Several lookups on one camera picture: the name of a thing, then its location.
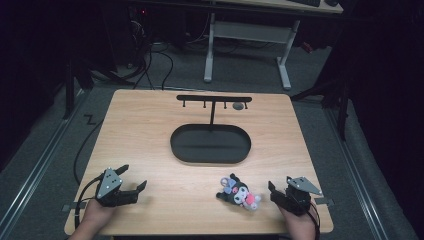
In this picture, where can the black hook stand with tray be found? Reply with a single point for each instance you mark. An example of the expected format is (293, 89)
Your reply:
(210, 143)

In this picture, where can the white metal frame desk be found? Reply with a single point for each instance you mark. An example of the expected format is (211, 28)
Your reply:
(248, 33)

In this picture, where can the black keyboard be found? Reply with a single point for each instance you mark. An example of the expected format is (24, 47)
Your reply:
(305, 2)

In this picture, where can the grey tape tab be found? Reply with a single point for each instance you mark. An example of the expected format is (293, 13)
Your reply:
(71, 206)
(324, 201)

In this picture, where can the grey round table grommet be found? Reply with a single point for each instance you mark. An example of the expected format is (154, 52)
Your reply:
(238, 106)

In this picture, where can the person's right hand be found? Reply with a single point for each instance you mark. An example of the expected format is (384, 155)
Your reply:
(300, 225)

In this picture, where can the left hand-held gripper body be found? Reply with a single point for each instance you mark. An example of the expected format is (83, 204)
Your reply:
(110, 190)

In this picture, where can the metal floor rail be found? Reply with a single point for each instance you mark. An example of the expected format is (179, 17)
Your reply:
(36, 166)
(356, 176)

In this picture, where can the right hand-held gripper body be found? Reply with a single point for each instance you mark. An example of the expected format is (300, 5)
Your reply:
(298, 196)

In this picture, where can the person's left hand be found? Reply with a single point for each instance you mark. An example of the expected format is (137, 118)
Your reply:
(98, 213)

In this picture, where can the black metal stand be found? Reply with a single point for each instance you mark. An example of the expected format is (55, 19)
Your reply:
(333, 96)
(71, 86)

